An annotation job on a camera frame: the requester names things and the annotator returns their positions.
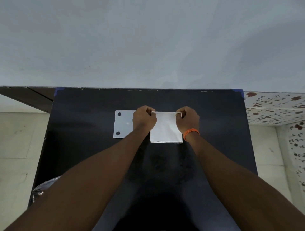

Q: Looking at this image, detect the person's left hand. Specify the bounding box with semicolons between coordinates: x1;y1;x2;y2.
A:
132;105;158;131

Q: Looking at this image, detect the person's right hand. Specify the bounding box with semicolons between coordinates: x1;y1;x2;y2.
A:
176;106;200;135

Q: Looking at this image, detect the white square box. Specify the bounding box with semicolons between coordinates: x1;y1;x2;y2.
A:
150;111;183;144

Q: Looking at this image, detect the person's left forearm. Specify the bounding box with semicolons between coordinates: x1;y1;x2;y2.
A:
5;126;151;231

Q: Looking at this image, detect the person's right forearm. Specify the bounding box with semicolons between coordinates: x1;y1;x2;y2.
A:
185;131;305;231

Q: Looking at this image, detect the orange wrist thread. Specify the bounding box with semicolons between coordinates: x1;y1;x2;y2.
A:
183;128;200;141

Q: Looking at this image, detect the white lid with black dots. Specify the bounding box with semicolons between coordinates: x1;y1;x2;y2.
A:
113;110;137;139

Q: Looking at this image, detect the black table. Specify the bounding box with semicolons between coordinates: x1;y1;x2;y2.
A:
28;88;258;231

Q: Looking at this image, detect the floral tiled ledge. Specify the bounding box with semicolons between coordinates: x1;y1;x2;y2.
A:
244;92;305;193

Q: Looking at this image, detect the clear plastic bag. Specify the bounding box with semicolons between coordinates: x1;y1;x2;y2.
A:
32;176;62;204

